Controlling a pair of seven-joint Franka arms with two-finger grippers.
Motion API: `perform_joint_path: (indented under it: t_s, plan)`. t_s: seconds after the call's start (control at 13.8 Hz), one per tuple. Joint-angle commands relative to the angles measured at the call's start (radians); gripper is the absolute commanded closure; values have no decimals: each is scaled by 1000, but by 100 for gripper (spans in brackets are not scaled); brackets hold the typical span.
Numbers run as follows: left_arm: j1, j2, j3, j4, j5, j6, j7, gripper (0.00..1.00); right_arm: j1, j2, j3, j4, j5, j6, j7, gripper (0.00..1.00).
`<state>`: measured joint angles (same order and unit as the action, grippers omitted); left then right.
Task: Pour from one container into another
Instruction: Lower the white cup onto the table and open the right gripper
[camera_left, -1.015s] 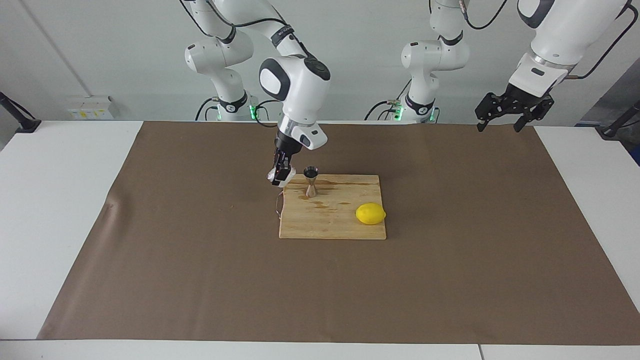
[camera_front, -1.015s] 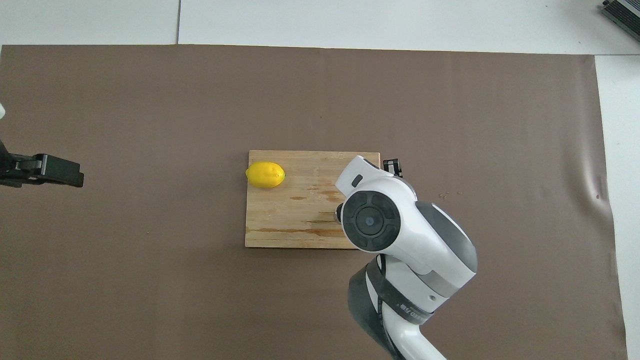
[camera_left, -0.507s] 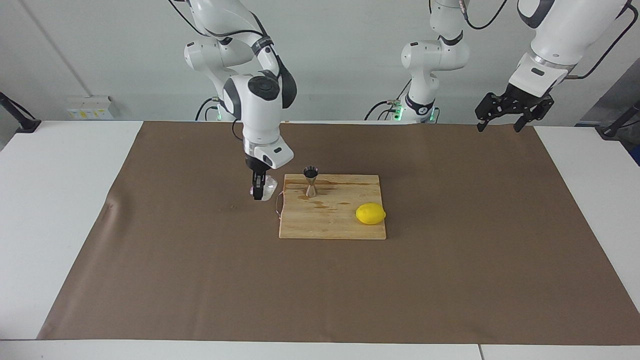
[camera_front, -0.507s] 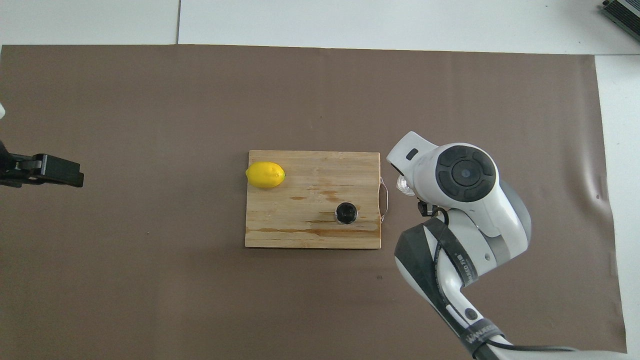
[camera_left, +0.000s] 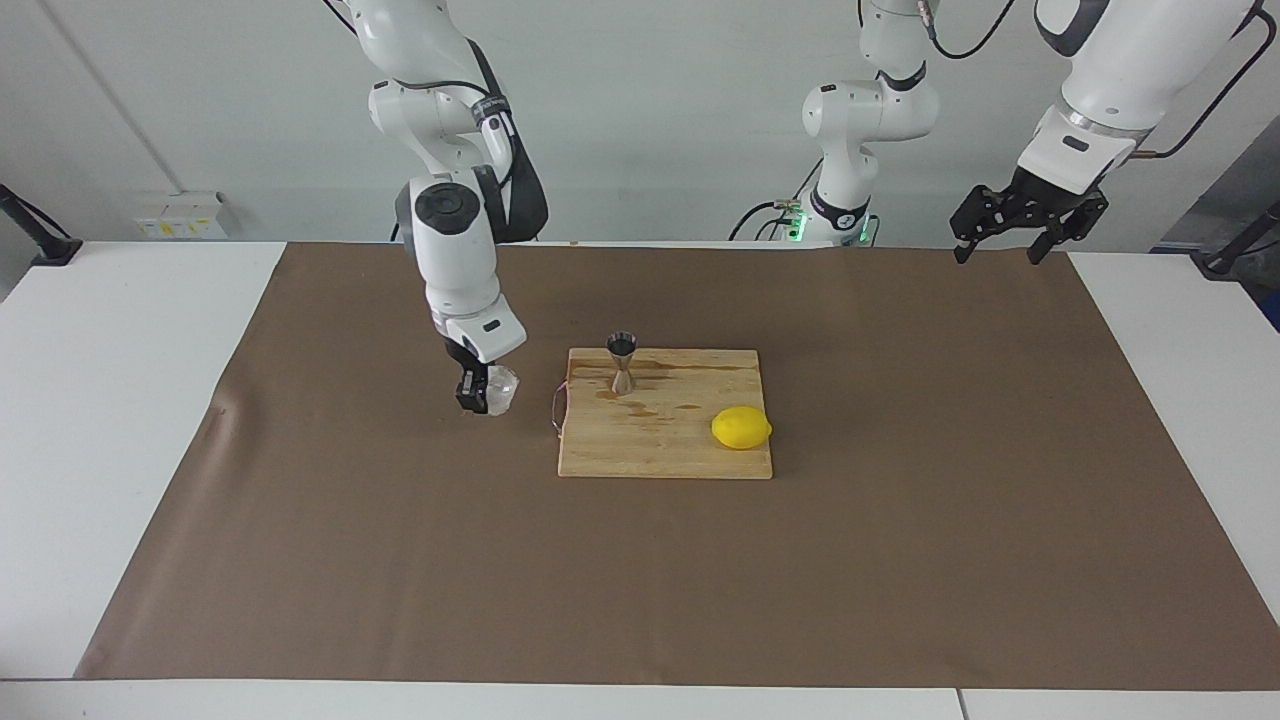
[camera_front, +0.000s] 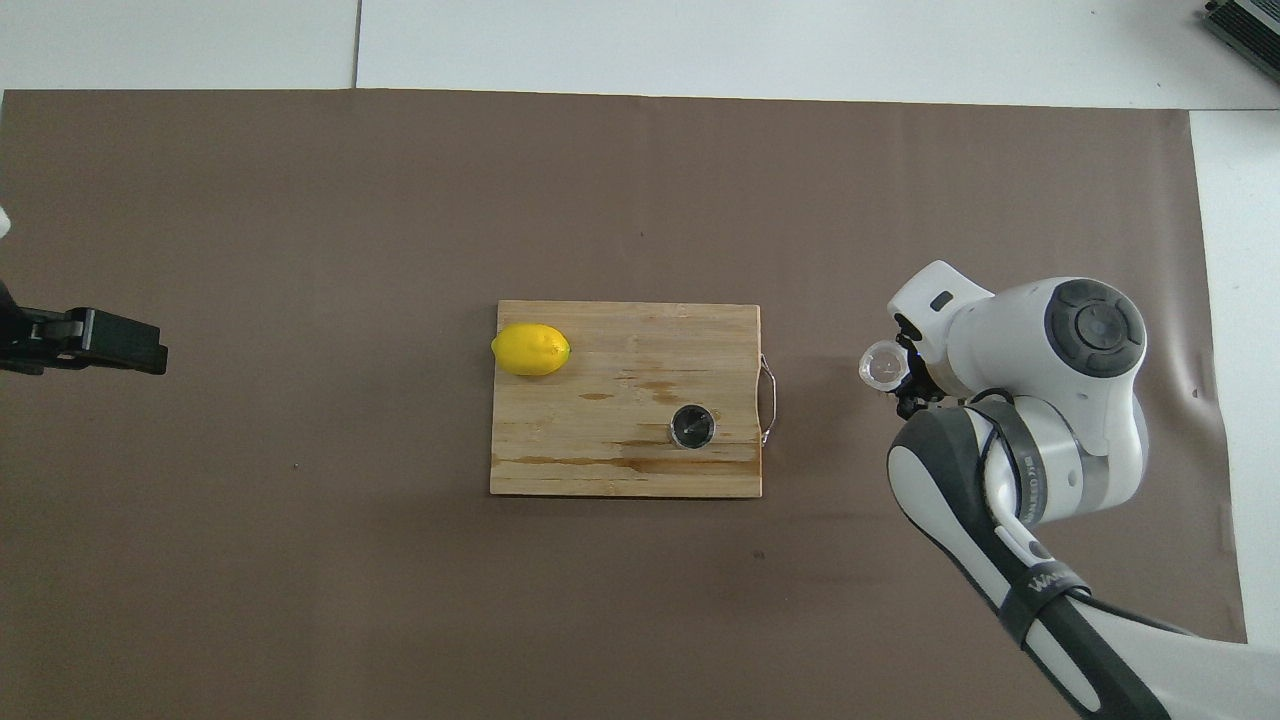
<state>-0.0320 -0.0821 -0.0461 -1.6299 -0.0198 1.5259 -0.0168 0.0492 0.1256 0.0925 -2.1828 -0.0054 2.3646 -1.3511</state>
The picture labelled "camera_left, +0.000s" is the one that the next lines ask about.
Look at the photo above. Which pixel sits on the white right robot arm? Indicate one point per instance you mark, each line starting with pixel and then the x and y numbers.
pixel 455 260

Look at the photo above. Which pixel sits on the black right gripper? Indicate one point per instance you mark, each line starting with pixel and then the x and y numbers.
pixel 468 367

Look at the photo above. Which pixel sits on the white wall socket box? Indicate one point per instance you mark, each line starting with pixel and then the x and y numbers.
pixel 180 215

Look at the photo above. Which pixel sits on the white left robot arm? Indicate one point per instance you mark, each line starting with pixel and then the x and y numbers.
pixel 1120 60

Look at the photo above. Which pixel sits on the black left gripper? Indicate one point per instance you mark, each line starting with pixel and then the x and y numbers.
pixel 1045 203

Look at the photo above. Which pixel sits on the clear textured glass cup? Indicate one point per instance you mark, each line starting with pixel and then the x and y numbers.
pixel 503 392

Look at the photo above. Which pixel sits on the steel double jigger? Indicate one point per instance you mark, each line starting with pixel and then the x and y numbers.
pixel 622 365

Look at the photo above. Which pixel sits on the yellow lemon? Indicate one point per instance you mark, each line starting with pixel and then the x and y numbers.
pixel 741 428

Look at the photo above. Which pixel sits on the brown paper table mat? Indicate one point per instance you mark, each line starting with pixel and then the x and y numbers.
pixel 900 550

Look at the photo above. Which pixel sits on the black clamp stand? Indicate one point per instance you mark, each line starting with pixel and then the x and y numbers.
pixel 45 245
pixel 1225 262

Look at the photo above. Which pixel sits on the wooden cutting board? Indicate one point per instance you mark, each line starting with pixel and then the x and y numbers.
pixel 680 440

